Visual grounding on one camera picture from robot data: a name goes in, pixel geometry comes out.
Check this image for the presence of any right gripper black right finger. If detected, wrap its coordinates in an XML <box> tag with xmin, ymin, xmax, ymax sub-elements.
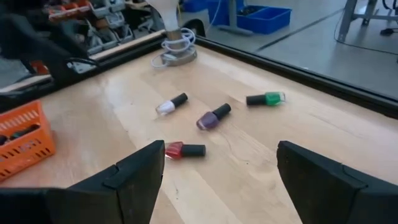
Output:
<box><xmin>275</xmin><ymin>139</ymin><xmax>369</xmax><ymax>224</ymax></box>

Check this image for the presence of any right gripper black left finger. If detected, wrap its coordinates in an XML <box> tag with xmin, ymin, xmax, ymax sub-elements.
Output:
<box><xmin>67</xmin><ymin>139</ymin><xmax>166</xmax><ymax>224</ymax></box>

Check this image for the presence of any red nail polish bottle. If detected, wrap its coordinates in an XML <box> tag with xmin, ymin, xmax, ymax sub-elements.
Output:
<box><xmin>164</xmin><ymin>141</ymin><xmax>206</xmax><ymax>161</ymax></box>

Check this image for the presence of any white nail polish bottle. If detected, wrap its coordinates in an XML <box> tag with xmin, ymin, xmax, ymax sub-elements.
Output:
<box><xmin>155</xmin><ymin>92</ymin><xmax>189</xmax><ymax>116</ymax></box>

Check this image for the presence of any dark purple nail polish bottle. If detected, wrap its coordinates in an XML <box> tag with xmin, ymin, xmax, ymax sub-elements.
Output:
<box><xmin>195</xmin><ymin>103</ymin><xmax>232</xmax><ymax>131</ymax></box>

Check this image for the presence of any green nail polish bottle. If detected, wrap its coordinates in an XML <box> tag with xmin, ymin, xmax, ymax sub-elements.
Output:
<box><xmin>246</xmin><ymin>91</ymin><xmax>286</xmax><ymax>106</ymax></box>

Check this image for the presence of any orange plastic basket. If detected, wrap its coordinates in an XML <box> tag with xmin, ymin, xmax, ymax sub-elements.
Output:
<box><xmin>0</xmin><ymin>100</ymin><xmax>57</xmax><ymax>183</ymax></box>

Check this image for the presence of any grey parts bin rack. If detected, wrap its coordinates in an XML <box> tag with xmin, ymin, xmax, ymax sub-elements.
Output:
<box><xmin>46</xmin><ymin>0</ymin><xmax>150</xmax><ymax>57</ymax></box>

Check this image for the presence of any white bulb table lamp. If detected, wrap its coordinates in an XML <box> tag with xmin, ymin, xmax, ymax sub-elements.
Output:
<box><xmin>146</xmin><ymin>0</ymin><xmax>198</xmax><ymax>67</ymax></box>

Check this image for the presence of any grey metal stand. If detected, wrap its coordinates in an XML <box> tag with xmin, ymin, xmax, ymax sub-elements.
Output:
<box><xmin>337</xmin><ymin>0</ymin><xmax>398</xmax><ymax>43</ymax></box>

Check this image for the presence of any large blue plastic bin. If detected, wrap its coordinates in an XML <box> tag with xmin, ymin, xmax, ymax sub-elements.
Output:
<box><xmin>206</xmin><ymin>0</ymin><xmax>293</xmax><ymax>35</ymax></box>

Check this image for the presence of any small blue plastic bin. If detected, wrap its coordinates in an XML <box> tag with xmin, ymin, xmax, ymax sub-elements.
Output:
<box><xmin>182</xmin><ymin>0</ymin><xmax>218</xmax><ymax>13</ymax></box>

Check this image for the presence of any black aluminium table frame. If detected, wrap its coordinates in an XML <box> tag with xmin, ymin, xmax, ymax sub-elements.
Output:
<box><xmin>0</xmin><ymin>30</ymin><xmax>398</xmax><ymax>121</ymax></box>

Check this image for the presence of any white coiled lamp cable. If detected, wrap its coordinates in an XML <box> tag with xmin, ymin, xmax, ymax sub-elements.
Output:
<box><xmin>150</xmin><ymin>27</ymin><xmax>197</xmax><ymax>68</ymax></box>

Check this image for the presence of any black curved floor cable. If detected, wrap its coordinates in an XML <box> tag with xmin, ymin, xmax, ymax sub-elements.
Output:
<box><xmin>333</xmin><ymin>12</ymin><xmax>398</xmax><ymax>57</ymax></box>

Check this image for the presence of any grey post with base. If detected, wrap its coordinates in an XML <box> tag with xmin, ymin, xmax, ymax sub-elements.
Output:
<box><xmin>217</xmin><ymin>0</ymin><xmax>259</xmax><ymax>37</ymax></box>

